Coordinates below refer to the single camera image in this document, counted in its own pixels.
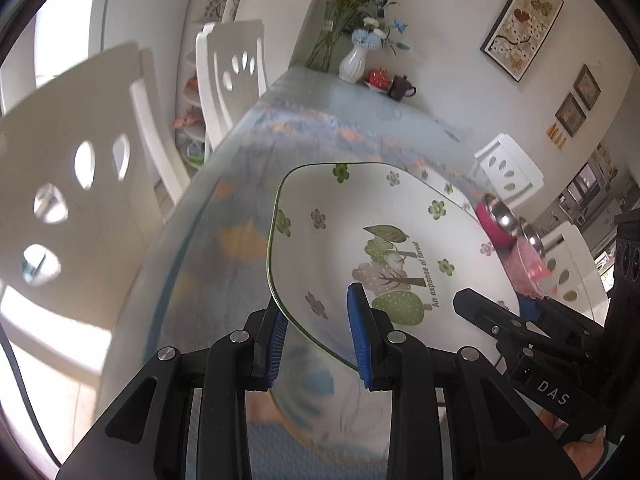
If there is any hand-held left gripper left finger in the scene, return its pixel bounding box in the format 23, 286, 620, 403
56, 296, 291, 480

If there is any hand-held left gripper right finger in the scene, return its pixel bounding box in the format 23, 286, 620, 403
346, 282, 583, 480

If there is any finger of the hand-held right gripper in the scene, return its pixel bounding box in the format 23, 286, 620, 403
517, 294, 607, 361
452, 288, 533, 358

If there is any pink plastic cup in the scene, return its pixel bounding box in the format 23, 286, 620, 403
505, 220, 553, 296

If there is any pink steel bowl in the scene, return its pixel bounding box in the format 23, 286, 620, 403
474, 194, 521, 253

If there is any white floral plate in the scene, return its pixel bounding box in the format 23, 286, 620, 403
267, 162, 523, 371

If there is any person's right hand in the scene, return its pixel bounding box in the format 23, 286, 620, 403
542, 402, 608, 480

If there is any white dining chair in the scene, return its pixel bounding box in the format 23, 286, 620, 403
0, 40, 193, 396
195, 19, 268, 151
472, 132, 545, 211
537, 220, 608, 321

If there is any background cabinet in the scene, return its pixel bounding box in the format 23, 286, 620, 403
540, 145, 631, 241

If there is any small framed picture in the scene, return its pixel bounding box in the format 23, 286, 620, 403
554, 92, 587, 137
572, 64, 602, 111

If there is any printed blue tablecloth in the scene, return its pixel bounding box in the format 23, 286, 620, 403
102, 65, 601, 480

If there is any black teapot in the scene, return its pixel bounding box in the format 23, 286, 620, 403
388, 75, 417, 101

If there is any red teapot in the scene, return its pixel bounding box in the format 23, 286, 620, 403
363, 67, 393, 93

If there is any white ribbed vase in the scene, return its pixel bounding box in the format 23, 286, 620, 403
339, 42, 375, 84

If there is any large framed butterfly picture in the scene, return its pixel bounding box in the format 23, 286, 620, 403
480, 0, 565, 83

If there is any black cable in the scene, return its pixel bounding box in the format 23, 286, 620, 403
0, 320, 63, 466

